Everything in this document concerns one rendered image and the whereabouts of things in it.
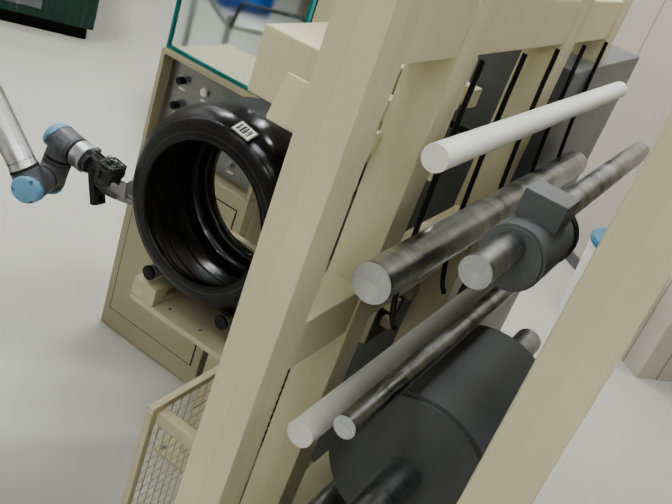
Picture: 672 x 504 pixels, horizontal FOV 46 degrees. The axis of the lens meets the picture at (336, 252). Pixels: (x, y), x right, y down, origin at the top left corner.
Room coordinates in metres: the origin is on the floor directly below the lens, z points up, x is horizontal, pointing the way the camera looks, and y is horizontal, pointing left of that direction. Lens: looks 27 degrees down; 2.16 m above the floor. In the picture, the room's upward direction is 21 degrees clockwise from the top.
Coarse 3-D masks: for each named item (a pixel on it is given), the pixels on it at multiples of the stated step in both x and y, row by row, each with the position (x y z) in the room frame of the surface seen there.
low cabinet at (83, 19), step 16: (0, 0) 6.05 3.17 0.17; (16, 0) 6.10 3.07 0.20; (32, 0) 6.14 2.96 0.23; (48, 0) 6.20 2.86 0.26; (64, 0) 6.25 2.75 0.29; (80, 0) 6.30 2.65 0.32; (96, 0) 6.35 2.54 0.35; (0, 16) 6.10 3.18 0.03; (16, 16) 6.15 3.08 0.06; (32, 16) 6.20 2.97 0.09; (48, 16) 6.21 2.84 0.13; (64, 16) 6.26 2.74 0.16; (80, 16) 6.31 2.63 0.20; (64, 32) 6.31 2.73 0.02; (80, 32) 6.36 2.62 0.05
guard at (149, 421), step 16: (192, 384) 1.44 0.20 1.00; (160, 400) 1.35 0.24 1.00; (176, 400) 1.39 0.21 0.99; (192, 416) 1.48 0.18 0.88; (144, 432) 1.32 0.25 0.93; (144, 448) 1.32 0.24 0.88; (160, 448) 1.40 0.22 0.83; (176, 448) 1.46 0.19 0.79; (128, 480) 1.32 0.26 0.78; (176, 480) 1.51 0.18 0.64; (128, 496) 1.32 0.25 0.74
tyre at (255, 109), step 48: (144, 144) 2.01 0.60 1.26; (192, 144) 2.21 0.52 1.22; (240, 144) 1.87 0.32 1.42; (288, 144) 1.93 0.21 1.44; (144, 192) 1.96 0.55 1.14; (192, 192) 2.22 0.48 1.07; (144, 240) 1.95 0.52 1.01; (192, 240) 2.14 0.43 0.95; (192, 288) 1.87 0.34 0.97; (240, 288) 1.81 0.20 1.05
